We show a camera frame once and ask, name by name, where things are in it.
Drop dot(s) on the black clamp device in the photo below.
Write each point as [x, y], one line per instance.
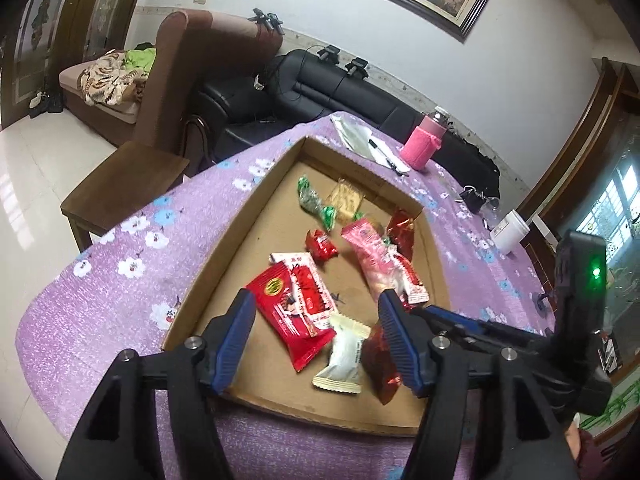
[267, 20]
[329, 55]
[357, 67]

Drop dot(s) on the green cloth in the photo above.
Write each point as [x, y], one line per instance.
[140, 57]

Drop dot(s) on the small red snack packet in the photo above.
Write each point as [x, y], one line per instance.
[322, 247]

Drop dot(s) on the green twisted candy packet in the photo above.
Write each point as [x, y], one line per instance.
[312, 200]

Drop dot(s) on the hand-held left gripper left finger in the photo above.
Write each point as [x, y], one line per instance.
[235, 340]

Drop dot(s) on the brown sofa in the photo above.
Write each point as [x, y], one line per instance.
[200, 60]

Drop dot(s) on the wooden chair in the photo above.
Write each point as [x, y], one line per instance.
[125, 180]

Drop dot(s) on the cardboard box tray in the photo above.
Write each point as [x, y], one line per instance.
[260, 240]

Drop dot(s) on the black suction mount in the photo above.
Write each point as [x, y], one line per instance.
[541, 304]

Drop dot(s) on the white plastic bag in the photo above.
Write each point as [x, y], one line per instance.
[350, 130]

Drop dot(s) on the wooden glass door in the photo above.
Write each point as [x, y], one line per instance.
[65, 20]

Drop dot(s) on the pair of shoes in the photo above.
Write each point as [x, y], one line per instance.
[44, 104]

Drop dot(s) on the black pen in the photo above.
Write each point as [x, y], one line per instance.
[382, 152]

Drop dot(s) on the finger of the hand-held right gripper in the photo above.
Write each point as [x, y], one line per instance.
[465, 321]

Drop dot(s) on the wooden cabinet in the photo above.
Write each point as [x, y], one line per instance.
[600, 125]

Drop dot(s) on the dark red snack packet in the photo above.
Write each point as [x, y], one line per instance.
[380, 365]

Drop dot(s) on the bottle in pink knit sleeve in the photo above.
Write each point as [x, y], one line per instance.
[422, 142]

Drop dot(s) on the dark red foil packet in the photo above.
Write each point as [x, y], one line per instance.
[402, 232]

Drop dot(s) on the white paper notebook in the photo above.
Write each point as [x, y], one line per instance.
[387, 152]

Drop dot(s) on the clear glass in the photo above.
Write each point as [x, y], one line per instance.
[492, 205]

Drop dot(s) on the person's right forearm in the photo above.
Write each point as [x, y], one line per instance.
[585, 452]

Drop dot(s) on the pale white snack packet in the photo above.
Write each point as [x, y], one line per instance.
[342, 355]

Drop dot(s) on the purple floral tablecloth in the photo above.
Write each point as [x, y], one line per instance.
[125, 280]

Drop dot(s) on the black binder clips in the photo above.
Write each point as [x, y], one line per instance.
[472, 199]

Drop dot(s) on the white red printed snack packet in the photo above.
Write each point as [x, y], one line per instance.
[310, 285]

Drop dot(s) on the black leather sofa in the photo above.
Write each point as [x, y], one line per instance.
[310, 90]

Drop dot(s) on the beige cracker packet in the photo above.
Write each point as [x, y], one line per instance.
[347, 197]

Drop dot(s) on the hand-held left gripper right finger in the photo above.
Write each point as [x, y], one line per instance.
[397, 340]

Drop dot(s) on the red white glossy snack packet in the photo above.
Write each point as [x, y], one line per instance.
[407, 280]

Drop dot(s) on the printed blanket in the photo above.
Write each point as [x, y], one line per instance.
[107, 80]

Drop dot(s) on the large red snack packet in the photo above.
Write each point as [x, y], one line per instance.
[295, 345]

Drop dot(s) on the pink snack packet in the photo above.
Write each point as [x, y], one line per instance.
[367, 245]

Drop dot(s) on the white cup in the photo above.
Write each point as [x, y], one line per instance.
[510, 232]

